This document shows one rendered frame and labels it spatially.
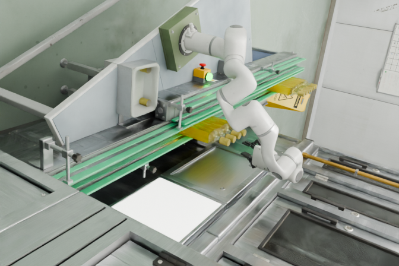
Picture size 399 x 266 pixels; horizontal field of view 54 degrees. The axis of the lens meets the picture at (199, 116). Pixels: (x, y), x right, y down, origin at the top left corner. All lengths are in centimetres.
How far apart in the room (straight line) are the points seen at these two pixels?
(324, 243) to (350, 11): 621
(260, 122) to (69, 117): 73
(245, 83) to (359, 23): 609
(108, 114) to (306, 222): 94
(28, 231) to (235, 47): 110
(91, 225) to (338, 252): 100
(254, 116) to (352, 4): 616
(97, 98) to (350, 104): 647
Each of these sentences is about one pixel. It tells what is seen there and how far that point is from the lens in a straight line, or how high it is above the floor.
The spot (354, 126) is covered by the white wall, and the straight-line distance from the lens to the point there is 785.
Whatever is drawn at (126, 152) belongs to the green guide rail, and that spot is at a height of 95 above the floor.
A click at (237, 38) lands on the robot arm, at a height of 116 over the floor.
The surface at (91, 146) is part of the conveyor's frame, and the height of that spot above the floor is 84.
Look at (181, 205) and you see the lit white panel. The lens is 158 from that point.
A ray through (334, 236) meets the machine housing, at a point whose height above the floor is 172.
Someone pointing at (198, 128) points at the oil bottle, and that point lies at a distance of 188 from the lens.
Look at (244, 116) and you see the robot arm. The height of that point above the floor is 132.
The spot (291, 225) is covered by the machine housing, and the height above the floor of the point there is 156.
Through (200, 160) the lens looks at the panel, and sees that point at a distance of 193.
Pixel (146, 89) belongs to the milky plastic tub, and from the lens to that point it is 183.
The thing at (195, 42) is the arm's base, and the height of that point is 89.
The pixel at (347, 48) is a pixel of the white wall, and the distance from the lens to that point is 760.
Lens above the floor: 188
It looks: 28 degrees down
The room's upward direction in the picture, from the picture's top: 108 degrees clockwise
